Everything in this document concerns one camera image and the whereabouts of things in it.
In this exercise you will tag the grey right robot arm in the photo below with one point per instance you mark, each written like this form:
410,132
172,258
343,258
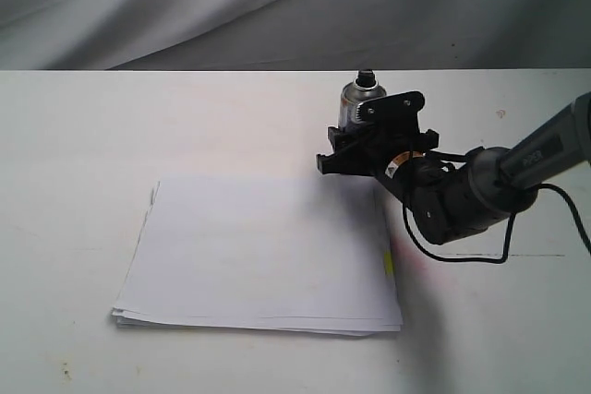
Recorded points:
453,196

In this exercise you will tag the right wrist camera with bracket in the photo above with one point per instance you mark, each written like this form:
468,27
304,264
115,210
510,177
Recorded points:
397,111

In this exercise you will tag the spray paint can colourful dots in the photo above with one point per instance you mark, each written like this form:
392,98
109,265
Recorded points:
364,87

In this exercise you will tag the white paper stack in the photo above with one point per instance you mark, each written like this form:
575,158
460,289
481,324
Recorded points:
306,254

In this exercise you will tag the grey backdrop cloth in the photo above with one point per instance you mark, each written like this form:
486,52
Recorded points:
293,34

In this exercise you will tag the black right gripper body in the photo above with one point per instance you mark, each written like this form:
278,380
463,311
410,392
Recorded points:
385,151

